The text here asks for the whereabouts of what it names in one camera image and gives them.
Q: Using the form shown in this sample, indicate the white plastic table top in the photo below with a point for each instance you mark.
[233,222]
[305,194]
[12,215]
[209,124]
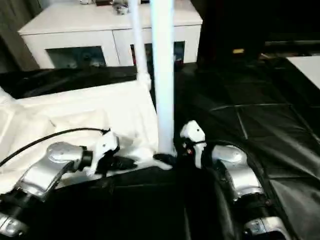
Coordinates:
[75,107]

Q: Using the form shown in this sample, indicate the white plastic table leg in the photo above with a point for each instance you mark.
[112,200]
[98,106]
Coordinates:
[5,96]
[163,75]
[140,42]

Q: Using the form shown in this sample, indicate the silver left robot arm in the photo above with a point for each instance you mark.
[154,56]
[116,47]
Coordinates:
[45,170]

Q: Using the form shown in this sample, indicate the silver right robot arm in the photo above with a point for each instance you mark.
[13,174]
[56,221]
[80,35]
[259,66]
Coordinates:
[245,172]

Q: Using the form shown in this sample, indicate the black work mat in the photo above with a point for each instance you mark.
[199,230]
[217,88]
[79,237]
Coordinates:
[250,120]

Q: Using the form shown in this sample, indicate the small yellow label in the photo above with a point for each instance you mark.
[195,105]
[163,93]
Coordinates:
[238,51]

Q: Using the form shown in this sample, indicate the white cabinet with glass doors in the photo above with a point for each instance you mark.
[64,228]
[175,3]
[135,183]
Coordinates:
[70,25]

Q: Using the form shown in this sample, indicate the white flat board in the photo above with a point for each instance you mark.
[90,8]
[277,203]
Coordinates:
[307,70]

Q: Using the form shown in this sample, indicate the black tangled bundle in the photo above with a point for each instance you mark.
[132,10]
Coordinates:
[120,7]

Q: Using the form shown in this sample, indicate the floral patterned pot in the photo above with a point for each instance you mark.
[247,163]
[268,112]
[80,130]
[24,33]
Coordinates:
[84,1]

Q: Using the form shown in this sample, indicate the grey curtain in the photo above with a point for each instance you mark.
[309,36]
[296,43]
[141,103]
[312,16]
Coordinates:
[15,25]

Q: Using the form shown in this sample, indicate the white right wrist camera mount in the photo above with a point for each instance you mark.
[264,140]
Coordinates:
[193,131]

